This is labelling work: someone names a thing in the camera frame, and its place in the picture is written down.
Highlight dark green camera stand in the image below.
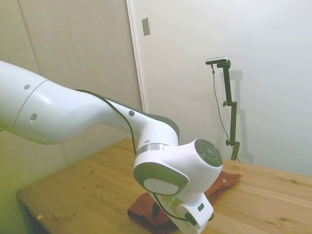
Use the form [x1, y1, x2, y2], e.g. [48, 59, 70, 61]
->
[216, 60, 241, 161]

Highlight white door frame trim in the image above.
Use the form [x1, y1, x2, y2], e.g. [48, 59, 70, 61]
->
[126, 0, 147, 116]

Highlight grey camera on stand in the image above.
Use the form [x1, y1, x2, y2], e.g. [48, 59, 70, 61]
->
[205, 56, 229, 65]

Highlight rust orange shorts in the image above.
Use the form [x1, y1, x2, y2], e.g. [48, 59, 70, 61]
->
[127, 170, 242, 232]

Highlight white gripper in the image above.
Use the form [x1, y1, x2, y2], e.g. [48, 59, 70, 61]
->
[175, 220, 203, 234]

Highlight grey wall switch plate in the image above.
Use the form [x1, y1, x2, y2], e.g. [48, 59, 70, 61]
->
[141, 17, 152, 37]

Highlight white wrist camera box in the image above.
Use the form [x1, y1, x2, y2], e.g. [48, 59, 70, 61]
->
[156, 194, 215, 229]

